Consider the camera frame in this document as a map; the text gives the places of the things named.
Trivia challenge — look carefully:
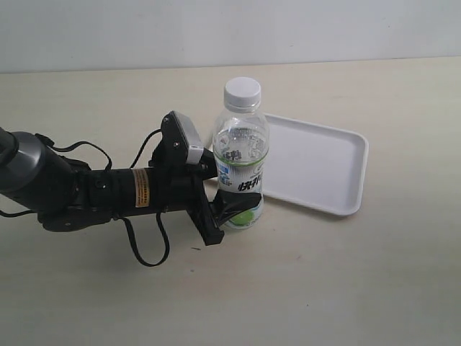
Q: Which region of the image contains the clear plastic lime drink bottle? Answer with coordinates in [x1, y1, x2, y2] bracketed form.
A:
[212, 100, 270, 231]

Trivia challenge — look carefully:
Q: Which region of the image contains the black camera cable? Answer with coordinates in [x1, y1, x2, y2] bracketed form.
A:
[0, 129, 171, 268]

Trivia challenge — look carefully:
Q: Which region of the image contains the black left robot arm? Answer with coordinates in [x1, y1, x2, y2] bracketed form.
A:
[1, 111, 261, 245]

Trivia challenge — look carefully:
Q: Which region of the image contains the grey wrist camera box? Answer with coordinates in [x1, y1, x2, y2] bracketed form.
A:
[171, 111, 204, 165]

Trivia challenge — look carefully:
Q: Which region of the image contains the white bottle cap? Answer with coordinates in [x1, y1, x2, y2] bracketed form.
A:
[223, 76, 261, 108]

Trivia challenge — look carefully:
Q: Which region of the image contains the white rectangular plastic tray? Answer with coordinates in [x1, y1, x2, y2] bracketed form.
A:
[261, 114, 369, 216]

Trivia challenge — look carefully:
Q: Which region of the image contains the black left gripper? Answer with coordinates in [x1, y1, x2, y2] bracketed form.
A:
[148, 115, 262, 246]

